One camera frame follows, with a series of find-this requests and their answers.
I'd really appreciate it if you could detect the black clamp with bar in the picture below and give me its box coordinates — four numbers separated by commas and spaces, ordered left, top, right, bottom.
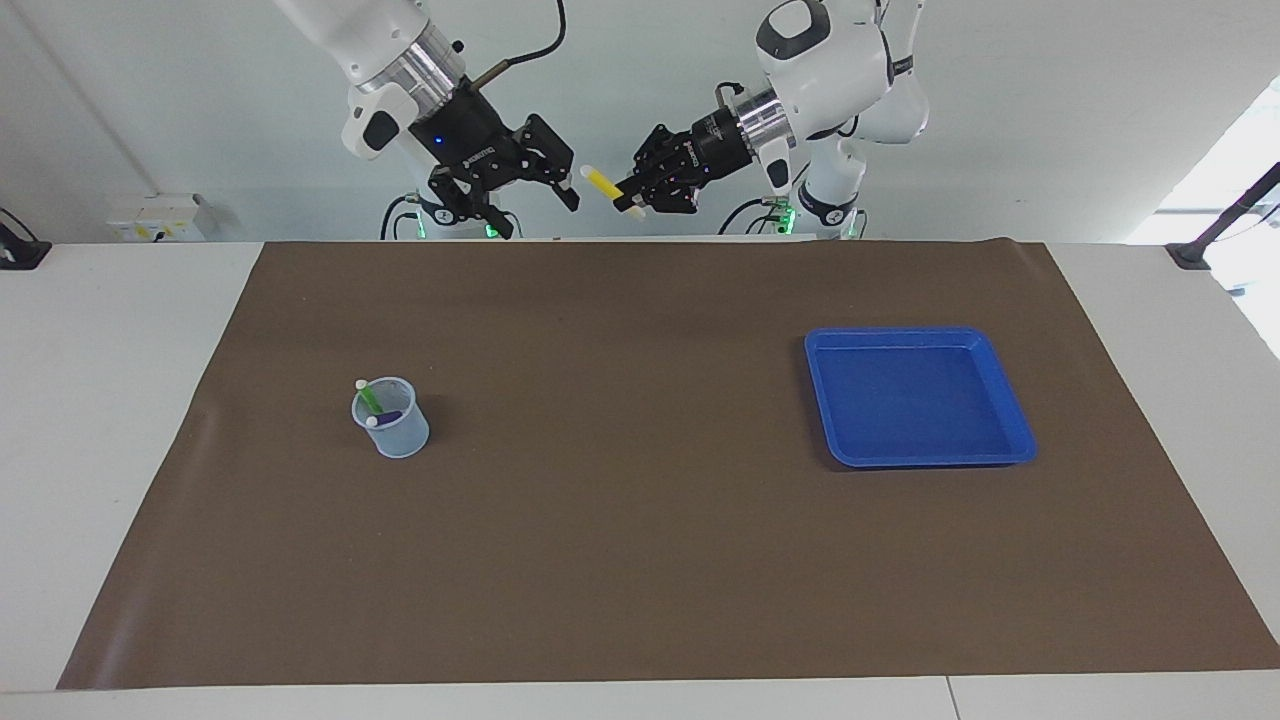
1165, 162, 1280, 271

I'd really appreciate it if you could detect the white power strip box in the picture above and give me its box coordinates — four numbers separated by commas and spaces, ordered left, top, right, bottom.
107, 195, 206, 243

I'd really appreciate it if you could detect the blue plastic tray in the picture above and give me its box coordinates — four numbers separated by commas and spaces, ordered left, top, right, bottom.
804, 327, 1038, 469

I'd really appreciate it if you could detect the small black table clamp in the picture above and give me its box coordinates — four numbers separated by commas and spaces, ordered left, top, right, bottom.
0, 207, 53, 271

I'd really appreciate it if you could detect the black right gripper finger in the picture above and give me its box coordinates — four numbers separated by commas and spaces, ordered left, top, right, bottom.
428, 165, 517, 241
510, 113, 581, 213

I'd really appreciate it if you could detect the yellow marker pen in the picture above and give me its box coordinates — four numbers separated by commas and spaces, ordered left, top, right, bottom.
580, 165, 646, 219

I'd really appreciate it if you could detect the brown table mat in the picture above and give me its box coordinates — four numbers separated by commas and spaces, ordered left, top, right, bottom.
57, 238, 1280, 691

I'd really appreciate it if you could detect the translucent plastic cup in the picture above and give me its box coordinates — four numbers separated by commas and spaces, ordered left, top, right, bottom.
350, 376, 431, 459

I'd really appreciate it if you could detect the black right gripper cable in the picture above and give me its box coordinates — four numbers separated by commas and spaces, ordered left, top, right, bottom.
470, 0, 568, 91

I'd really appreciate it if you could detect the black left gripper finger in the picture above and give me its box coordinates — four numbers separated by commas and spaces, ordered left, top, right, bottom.
632, 123, 701, 181
612, 175, 701, 217

